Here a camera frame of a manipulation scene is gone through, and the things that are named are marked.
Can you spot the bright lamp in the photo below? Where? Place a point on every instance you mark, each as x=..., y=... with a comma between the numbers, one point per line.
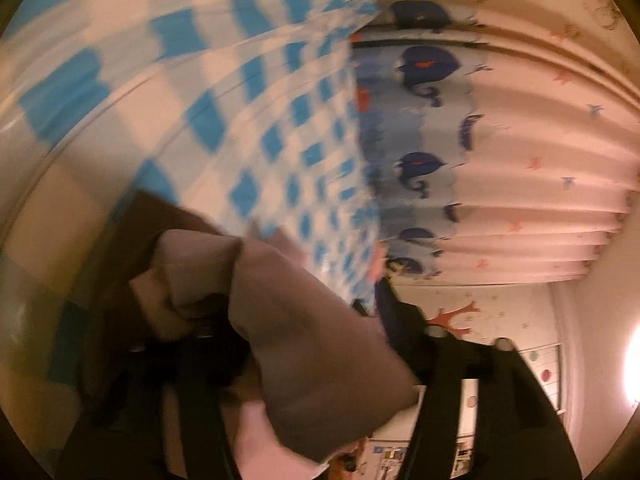
x=634, y=375

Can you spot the whale print curtain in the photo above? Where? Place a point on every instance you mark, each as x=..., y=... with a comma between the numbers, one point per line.
x=525, y=185

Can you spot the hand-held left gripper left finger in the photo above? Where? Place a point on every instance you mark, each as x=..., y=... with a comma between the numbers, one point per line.
x=200, y=410

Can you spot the blue checkered plastic bed sheet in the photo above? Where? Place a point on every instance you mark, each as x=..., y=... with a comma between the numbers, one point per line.
x=200, y=60

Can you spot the pink and brown jacket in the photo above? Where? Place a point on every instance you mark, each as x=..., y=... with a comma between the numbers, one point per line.
x=310, y=350

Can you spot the red coral wall sticker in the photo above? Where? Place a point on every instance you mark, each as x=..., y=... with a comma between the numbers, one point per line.
x=450, y=320

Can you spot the pink clothing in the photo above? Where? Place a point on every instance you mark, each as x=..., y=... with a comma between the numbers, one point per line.
x=377, y=265

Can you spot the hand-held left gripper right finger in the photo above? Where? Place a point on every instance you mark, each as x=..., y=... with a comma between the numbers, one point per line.
x=392, y=317

